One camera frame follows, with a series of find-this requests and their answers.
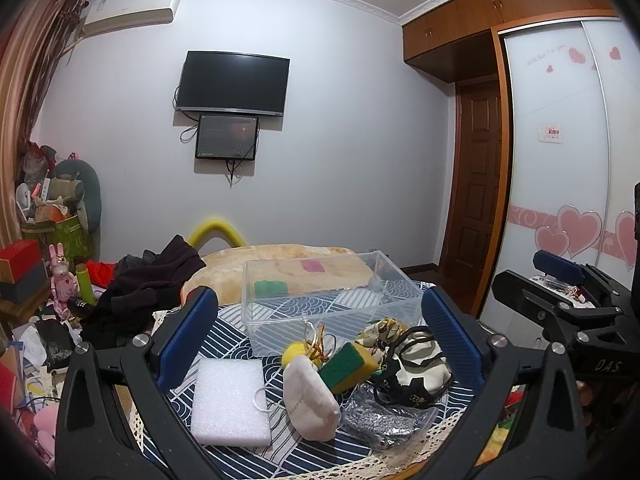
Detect red gift box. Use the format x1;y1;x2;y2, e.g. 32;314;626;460
0;240;41;284

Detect wardrobe with heart decals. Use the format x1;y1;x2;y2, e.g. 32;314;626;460
400;0;639;347

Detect grey green neck pillow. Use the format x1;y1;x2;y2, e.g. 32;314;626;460
48;158;102;234

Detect white air conditioner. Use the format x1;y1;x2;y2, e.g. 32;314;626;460
82;0;180;37

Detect small black wall monitor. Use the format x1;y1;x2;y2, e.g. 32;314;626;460
195;114;258;162

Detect wall mounted black television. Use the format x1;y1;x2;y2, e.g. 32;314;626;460
176;51;291;117

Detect pink rabbit toy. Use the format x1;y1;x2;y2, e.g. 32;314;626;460
49;243;78;321

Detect striped pink curtain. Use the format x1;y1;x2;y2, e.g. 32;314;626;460
1;0;86;246

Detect beige plush blanket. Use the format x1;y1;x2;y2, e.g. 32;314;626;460
180;244;373;306

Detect green cardboard box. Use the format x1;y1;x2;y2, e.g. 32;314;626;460
21;216;94;262

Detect clear plastic bag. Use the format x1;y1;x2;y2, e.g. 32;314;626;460
338;382;438;451

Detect floral fabric scrunchie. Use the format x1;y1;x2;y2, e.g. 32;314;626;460
355;318;409;350

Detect yellow green sponge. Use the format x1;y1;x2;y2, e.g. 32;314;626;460
319;342;380;394

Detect yellow foam arch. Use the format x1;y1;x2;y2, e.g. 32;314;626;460
188;218;246;249

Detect black white drawstring bag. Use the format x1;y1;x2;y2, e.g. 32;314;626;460
373;325;454;410

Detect black clothing pile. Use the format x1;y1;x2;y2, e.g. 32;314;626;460
80;235;205;349

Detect yellow plush ball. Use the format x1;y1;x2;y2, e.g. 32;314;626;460
281;341;309;370

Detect blue white patterned tablecloth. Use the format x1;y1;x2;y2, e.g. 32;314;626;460
127;278;507;480

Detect white foam block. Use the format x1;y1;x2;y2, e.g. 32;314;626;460
190;359;271;448

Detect clear plastic storage box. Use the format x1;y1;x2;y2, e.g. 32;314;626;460
241;252;422;358

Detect brown wooden door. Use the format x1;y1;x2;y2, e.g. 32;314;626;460
440;79;501;289

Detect white sock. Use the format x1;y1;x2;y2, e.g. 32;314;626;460
283;356;340;442

